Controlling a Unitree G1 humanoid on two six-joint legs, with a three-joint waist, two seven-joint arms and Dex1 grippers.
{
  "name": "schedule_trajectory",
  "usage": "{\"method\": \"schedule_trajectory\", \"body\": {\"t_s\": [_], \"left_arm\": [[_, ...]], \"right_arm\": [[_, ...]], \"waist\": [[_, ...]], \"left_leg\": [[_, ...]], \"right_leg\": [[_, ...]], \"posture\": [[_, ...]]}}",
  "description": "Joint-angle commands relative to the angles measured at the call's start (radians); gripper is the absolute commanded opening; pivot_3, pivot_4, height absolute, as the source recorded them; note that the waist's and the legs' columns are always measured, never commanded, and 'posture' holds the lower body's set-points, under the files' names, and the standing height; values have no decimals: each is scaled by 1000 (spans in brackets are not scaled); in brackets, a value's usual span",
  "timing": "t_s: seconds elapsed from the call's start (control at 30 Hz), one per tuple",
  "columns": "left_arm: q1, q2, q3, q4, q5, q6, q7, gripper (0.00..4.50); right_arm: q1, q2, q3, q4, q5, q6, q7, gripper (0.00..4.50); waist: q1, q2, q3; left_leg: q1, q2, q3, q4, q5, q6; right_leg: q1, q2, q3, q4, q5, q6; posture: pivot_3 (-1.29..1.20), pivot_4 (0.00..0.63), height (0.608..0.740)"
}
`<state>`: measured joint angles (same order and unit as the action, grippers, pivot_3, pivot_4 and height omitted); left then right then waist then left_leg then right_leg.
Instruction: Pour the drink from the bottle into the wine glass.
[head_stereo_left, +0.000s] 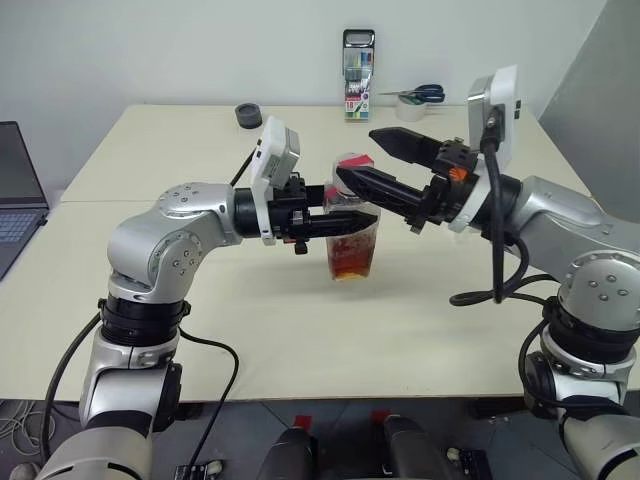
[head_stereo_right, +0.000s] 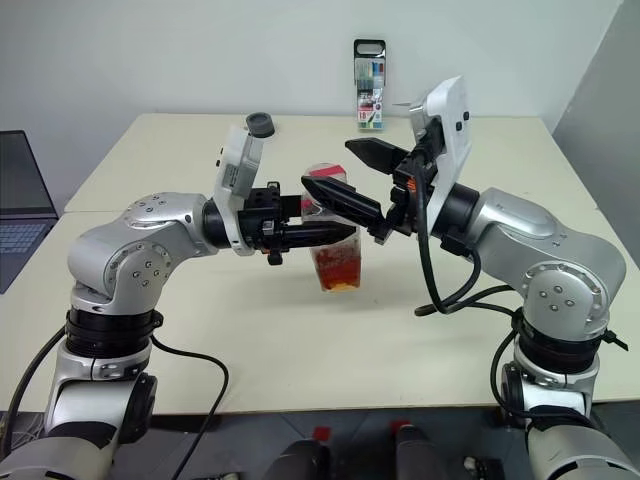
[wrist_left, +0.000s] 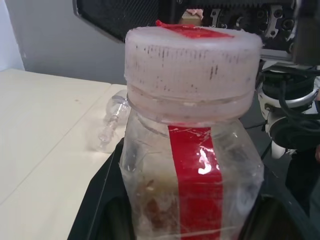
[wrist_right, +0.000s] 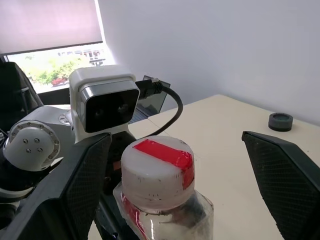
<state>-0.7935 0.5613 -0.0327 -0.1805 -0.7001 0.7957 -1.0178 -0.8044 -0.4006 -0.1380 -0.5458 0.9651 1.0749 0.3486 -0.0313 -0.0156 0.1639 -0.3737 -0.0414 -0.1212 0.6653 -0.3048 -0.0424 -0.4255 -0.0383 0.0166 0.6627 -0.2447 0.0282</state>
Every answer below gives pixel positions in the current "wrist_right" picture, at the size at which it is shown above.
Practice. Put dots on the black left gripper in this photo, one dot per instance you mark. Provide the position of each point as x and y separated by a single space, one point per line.
115 152

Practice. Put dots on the window with dark frame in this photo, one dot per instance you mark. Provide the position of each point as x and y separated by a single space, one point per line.
62 67

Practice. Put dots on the dark grey round puck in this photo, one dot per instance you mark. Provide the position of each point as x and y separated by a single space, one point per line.
280 122

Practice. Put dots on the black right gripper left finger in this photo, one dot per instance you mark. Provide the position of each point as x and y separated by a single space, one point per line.
57 190

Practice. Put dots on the dark grey laptop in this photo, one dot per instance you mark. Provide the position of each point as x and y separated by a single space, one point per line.
152 102

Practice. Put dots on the white bottle cap red tape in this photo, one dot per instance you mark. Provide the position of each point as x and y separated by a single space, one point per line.
155 175

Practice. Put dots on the clear plastic drink bottle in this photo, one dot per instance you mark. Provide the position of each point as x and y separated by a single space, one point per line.
195 220

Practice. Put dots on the black office chair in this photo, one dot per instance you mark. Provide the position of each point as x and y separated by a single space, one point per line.
15 95

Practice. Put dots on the pale roller window blind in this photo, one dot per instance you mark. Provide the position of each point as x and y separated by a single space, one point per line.
50 22

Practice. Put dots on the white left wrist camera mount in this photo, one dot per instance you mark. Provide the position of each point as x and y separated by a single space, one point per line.
100 75

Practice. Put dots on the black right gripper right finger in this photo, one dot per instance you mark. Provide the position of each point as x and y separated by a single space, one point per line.
287 180

